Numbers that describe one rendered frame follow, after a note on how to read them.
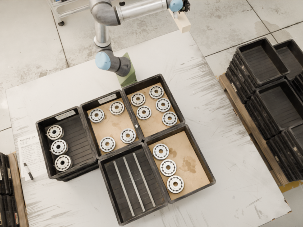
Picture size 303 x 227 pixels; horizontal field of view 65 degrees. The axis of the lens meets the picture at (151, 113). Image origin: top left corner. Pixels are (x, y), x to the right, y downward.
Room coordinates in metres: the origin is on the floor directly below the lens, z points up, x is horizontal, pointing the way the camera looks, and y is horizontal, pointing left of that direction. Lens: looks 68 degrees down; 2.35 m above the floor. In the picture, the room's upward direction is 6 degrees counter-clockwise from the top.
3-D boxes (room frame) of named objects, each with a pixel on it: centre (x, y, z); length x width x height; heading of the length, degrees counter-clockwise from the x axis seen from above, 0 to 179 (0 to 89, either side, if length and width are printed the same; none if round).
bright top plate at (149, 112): (0.60, 0.05, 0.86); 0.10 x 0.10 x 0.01
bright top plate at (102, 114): (0.62, 0.37, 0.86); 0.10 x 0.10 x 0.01
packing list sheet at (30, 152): (0.44, 0.87, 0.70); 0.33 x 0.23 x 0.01; 15
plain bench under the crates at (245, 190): (0.44, 0.17, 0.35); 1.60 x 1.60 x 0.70; 15
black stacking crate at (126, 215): (0.15, 0.16, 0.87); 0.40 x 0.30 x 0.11; 17
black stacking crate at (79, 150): (0.44, 0.56, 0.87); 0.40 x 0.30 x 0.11; 17
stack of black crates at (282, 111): (0.69, -1.12, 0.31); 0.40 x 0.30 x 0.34; 15
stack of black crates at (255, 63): (1.07, -1.00, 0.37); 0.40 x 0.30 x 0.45; 15
